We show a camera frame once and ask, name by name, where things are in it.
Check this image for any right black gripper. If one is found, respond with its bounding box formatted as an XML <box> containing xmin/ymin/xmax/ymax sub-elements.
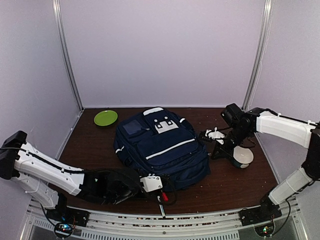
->
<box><xmin>212</xmin><ymin>125</ymin><xmax>252</xmax><ymax>160</ymax></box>

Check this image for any red capped marker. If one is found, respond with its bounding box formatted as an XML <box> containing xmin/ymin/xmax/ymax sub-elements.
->
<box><xmin>161</xmin><ymin>191</ymin><xmax>169</xmax><ymax>202</ymax></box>

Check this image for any black capped marker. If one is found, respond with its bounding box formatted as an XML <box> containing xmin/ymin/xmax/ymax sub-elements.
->
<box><xmin>159</xmin><ymin>204</ymin><xmax>166</xmax><ymax>219</ymax></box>

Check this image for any navy blue backpack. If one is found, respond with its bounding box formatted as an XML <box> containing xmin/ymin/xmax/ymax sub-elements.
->
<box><xmin>113</xmin><ymin>107</ymin><xmax>211</xmax><ymax>192</ymax></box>

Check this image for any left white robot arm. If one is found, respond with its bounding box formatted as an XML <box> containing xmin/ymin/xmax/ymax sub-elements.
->
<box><xmin>0</xmin><ymin>130</ymin><xmax>143</xmax><ymax>222</ymax></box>

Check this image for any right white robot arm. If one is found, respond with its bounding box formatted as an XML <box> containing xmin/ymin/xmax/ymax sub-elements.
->
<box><xmin>204</xmin><ymin>103</ymin><xmax>320</xmax><ymax>221</ymax></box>

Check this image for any white teal bowl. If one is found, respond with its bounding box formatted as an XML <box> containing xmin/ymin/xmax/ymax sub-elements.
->
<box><xmin>231</xmin><ymin>146</ymin><xmax>254</xmax><ymax>169</ymax></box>

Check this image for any green plate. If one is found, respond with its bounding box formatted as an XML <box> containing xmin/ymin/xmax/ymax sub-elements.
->
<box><xmin>93</xmin><ymin>110</ymin><xmax>118</xmax><ymax>127</ymax></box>

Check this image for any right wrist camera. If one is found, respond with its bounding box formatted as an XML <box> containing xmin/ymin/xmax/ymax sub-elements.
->
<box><xmin>199</xmin><ymin>127</ymin><xmax>225</xmax><ymax>145</ymax></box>

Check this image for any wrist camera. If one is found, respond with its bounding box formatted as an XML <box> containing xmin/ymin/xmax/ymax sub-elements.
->
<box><xmin>140</xmin><ymin>174</ymin><xmax>163</xmax><ymax>193</ymax></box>
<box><xmin>199</xmin><ymin>127</ymin><xmax>225</xmax><ymax>145</ymax></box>

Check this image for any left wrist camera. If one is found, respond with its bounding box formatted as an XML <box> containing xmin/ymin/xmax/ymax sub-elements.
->
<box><xmin>140</xmin><ymin>174</ymin><xmax>163</xmax><ymax>193</ymax></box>

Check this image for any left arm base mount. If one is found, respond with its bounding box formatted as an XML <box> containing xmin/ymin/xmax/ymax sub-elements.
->
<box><xmin>44</xmin><ymin>207</ymin><xmax>90</xmax><ymax>239</ymax></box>

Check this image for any aluminium front rail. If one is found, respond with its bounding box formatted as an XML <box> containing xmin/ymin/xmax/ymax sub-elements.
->
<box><xmin>21</xmin><ymin>203</ymin><xmax>305</xmax><ymax>240</ymax></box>

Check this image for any right aluminium frame post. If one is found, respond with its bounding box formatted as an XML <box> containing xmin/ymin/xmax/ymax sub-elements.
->
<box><xmin>242</xmin><ymin>0</ymin><xmax>274</xmax><ymax>110</ymax></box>

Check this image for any aluminium frame post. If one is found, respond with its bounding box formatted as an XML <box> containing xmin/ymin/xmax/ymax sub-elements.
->
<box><xmin>52</xmin><ymin>0</ymin><xmax>84</xmax><ymax>112</ymax></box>
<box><xmin>242</xmin><ymin>0</ymin><xmax>274</xmax><ymax>110</ymax></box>

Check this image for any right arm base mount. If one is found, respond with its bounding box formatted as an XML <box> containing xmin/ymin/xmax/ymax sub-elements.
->
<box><xmin>239</xmin><ymin>206</ymin><xmax>282</xmax><ymax>239</ymax></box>

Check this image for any left aluminium frame post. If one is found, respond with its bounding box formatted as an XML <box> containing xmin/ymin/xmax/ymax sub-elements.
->
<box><xmin>52</xmin><ymin>0</ymin><xmax>84</xmax><ymax>112</ymax></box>

